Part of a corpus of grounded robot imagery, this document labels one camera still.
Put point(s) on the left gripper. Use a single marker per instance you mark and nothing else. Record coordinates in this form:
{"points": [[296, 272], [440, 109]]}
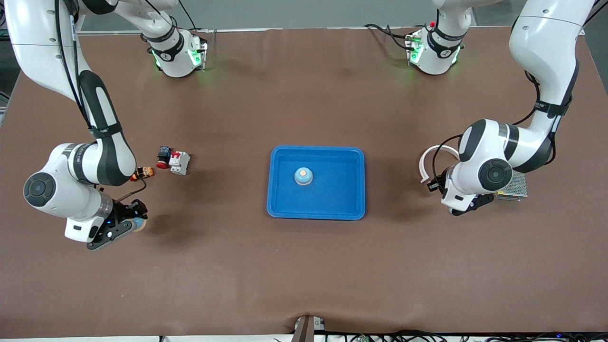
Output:
{"points": [[439, 182]]}

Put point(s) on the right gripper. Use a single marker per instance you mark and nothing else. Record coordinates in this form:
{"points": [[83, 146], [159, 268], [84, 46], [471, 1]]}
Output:
{"points": [[125, 209]]}

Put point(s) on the light blue call bell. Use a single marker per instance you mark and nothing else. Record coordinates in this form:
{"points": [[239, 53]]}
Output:
{"points": [[140, 225], [303, 175]]}

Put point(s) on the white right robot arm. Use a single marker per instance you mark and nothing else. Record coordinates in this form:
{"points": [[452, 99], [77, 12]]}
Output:
{"points": [[61, 47]]}

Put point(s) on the white curved plastic strip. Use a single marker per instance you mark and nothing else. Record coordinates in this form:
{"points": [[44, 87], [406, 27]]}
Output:
{"points": [[437, 148]]}

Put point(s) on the red orange emergency button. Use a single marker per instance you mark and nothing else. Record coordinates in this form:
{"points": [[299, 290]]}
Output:
{"points": [[145, 172]]}

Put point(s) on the white red circuit breaker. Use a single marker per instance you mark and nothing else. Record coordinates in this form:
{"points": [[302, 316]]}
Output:
{"points": [[180, 164]]}

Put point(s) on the metal mesh power supply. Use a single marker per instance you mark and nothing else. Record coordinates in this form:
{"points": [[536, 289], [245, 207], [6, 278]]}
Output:
{"points": [[518, 187]]}

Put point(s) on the blue plastic tray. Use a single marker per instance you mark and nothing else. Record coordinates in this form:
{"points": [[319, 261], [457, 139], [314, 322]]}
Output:
{"points": [[323, 209]]}

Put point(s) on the metal table edge clamp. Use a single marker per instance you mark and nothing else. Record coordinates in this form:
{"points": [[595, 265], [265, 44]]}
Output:
{"points": [[308, 328]]}

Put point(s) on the red push button switch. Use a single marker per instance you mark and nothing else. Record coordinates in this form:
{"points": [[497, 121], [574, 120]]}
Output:
{"points": [[164, 154]]}

